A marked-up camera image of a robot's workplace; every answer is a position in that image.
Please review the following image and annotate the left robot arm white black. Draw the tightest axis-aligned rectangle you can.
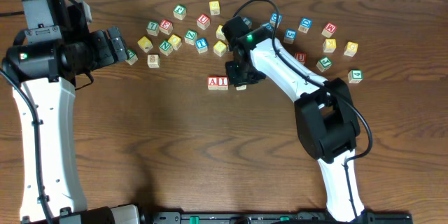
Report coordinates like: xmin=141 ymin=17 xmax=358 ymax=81
xmin=2 ymin=26 xmax=141 ymax=223

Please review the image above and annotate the plain wooden picture block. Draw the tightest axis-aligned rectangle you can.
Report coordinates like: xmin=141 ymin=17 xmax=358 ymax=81
xmin=147 ymin=54 xmax=160 ymax=68

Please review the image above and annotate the green J block right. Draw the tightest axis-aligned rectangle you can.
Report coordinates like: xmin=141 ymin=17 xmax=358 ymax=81
xmin=316 ymin=57 xmax=333 ymax=72

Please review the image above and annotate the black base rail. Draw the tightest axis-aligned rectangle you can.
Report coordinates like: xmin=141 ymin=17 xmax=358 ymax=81
xmin=140 ymin=211 xmax=413 ymax=224

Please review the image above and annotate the green Z block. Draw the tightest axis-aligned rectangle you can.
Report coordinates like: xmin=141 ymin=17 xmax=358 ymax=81
xmin=184 ymin=29 xmax=197 ymax=45

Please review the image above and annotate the yellow G block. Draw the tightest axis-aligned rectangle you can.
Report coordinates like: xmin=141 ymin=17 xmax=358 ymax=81
xmin=344 ymin=41 xmax=358 ymax=57

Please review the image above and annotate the red A block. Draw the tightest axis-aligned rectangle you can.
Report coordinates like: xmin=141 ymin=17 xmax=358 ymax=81
xmin=207 ymin=76 xmax=218 ymax=90

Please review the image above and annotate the blue 2 block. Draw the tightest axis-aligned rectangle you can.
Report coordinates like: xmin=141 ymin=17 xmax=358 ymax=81
xmin=235 ymin=85 xmax=247 ymax=91

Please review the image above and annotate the green 4 block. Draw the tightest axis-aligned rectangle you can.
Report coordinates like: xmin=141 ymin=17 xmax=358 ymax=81
xmin=348 ymin=69 xmax=363 ymax=83

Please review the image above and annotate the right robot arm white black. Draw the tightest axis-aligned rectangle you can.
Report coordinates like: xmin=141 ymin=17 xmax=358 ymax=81
xmin=223 ymin=26 xmax=366 ymax=222

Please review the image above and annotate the red U block upper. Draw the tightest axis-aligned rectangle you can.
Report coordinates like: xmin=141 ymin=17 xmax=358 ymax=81
xmin=197 ymin=14 xmax=211 ymax=30

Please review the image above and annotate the blue T block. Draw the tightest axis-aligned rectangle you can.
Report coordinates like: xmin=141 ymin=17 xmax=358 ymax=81
xmin=195 ymin=38 xmax=208 ymax=54

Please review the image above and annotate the red M block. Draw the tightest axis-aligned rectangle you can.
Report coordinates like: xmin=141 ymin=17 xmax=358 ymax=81
xmin=321 ymin=22 xmax=337 ymax=38

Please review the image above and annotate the green N block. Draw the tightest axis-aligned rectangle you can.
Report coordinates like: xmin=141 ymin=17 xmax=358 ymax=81
xmin=159 ymin=40 xmax=173 ymax=56

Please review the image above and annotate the blue 5 block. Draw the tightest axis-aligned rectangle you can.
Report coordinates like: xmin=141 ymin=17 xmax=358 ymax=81
xmin=283 ymin=29 xmax=297 ymax=44

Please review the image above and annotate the red u block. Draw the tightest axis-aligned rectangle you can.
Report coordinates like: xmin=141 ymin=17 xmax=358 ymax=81
xmin=295 ymin=52 xmax=307 ymax=64
xmin=197 ymin=14 xmax=211 ymax=30

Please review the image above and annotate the blue L block upper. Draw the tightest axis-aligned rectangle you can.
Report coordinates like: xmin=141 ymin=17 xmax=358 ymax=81
xmin=242 ymin=17 xmax=252 ymax=29

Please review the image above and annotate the yellow block lower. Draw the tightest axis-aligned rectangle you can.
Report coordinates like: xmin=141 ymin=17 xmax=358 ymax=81
xmin=213 ymin=41 xmax=228 ymax=57

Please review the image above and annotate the yellow block left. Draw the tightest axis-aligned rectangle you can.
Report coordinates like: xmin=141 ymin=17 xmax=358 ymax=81
xmin=137 ymin=36 xmax=153 ymax=53

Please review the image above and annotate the yellow block top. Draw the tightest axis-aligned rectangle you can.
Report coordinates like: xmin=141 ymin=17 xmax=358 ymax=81
xmin=209 ymin=1 xmax=221 ymax=15

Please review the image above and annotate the blue P block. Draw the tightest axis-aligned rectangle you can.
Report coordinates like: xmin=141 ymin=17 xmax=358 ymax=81
xmin=261 ymin=22 xmax=274 ymax=32

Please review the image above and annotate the green j block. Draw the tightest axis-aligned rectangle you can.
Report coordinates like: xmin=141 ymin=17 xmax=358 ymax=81
xmin=173 ymin=5 xmax=187 ymax=20
xmin=316 ymin=57 xmax=333 ymax=72

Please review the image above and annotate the yellow block beside N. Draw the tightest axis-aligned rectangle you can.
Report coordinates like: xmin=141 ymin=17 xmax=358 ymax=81
xmin=168 ymin=34 xmax=182 ymax=50

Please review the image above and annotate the yellow block middle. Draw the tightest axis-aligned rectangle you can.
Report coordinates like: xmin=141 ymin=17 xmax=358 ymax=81
xmin=216 ymin=25 xmax=226 ymax=41

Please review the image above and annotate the green V block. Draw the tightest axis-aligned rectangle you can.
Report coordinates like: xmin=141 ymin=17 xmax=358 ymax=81
xmin=126 ymin=49 xmax=138 ymax=65

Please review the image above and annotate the red E block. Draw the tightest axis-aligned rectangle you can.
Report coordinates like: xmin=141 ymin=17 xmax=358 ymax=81
xmin=159 ymin=20 xmax=174 ymax=35

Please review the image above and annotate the red U block lower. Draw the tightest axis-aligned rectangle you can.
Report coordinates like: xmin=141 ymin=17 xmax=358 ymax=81
xmin=295 ymin=52 xmax=307 ymax=64

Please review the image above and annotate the blue D block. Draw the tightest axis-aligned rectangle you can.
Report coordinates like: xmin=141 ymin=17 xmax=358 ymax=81
xmin=269 ymin=13 xmax=283 ymax=27

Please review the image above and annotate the red I block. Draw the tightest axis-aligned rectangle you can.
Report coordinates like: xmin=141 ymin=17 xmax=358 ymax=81
xmin=218 ymin=76 xmax=229 ymax=90

